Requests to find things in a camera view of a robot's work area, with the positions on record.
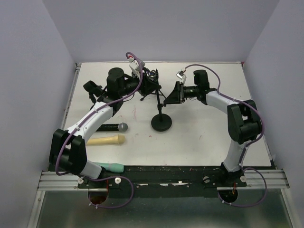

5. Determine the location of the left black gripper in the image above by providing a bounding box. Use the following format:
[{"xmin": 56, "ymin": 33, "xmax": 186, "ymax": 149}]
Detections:
[{"xmin": 119, "ymin": 70, "xmax": 161, "ymax": 97}]

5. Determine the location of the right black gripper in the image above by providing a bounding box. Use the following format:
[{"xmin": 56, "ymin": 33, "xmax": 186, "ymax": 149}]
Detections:
[{"xmin": 164, "ymin": 81, "xmax": 199, "ymax": 105}]

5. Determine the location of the black tripod mic stand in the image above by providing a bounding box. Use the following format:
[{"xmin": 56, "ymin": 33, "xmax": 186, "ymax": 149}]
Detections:
[{"xmin": 140, "ymin": 67, "xmax": 166, "ymax": 101}]

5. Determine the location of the black microphone silver grille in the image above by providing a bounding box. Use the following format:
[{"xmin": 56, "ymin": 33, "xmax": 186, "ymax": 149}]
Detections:
[{"xmin": 96, "ymin": 123, "xmax": 128, "ymax": 133}]

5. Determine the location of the black round-base mic stand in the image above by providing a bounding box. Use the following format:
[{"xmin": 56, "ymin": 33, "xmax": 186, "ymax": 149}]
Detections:
[{"xmin": 83, "ymin": 81, "xmax": 103, "ymax": 104}]

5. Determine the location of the cream microphone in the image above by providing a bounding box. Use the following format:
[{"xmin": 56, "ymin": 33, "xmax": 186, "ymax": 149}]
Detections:
[{"xmin": 86, "ymin": 134, "xmax": 125, "ymax": 146}]

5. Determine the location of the teal microphone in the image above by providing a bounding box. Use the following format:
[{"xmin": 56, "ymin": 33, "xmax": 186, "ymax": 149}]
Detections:
[{"xmin": 96, "ymin": 162, "xmax": 124, "ymax": 173}]

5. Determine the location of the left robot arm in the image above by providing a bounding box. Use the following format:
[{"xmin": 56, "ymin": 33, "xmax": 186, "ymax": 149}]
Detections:
[{"xmin": 49, "ymin": 67, "xmax": 159, "ymax": 188}]

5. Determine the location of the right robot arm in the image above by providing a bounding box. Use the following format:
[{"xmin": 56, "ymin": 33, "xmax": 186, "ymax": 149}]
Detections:
[{"xmin": 163, "ymin": 70, "xmax": 262, "ymax": 186}]

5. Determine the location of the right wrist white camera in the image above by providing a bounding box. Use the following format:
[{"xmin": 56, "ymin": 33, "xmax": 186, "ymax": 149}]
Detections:
[{"xmin": 176, "ymin": 68, "xmax": 187, "ymax": 84}]

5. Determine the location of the wrist white camera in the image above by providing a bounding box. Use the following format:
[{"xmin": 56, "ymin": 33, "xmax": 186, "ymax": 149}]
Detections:
[
  {"xmin": 128, "ymin": 57, "xmax": 145, "ymax": 78},
  {"xmin": 176, "ymin": 68, "xmax": 187, "ymax": 84}
]

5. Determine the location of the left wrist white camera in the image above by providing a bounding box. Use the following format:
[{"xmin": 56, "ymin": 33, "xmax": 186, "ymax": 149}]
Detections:
[{"xmin": 128, "ymin": 57, "xmax": 145, "ymax": 78}]

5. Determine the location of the black mounting rail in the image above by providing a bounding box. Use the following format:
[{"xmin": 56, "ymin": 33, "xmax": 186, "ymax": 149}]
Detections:
[{"xmin": 78, "ymin": 166, "xmax": 247, "ymax": 199}]

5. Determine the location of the aluminium frame rail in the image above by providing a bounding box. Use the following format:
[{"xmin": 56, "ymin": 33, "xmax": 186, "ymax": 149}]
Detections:
[{"xmin": 38, "ymin": 167, "xmax": 290, "ymax": 190}]

